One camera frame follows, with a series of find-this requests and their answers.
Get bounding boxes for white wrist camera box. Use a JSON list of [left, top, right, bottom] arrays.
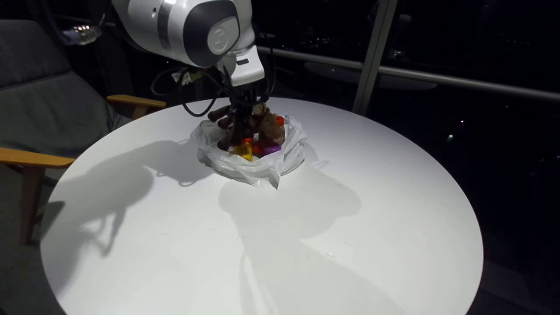
[[222, 44, 267, 89]]

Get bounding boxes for white plastic bag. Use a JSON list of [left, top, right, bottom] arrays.
[[190, 112, 320, 191]]

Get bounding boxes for grey window post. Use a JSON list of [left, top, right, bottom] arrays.
[[351, 0, 398, 116]]

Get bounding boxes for brown plush reindeer toy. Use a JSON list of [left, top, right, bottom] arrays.
[[206, 102, 288, 151]]

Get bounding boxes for grey horizontal window rail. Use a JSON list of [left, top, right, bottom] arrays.
[[255, 44, 560, 103]]

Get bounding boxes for grey armchair wooden arms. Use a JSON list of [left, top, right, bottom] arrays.
[[0, 18, 167, 247]]

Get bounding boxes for yellow tub yellow lid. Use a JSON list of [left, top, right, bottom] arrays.
[[234, 145, 257, 165]]

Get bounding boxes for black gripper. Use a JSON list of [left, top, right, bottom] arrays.
[[223, 81, 262, 147]]

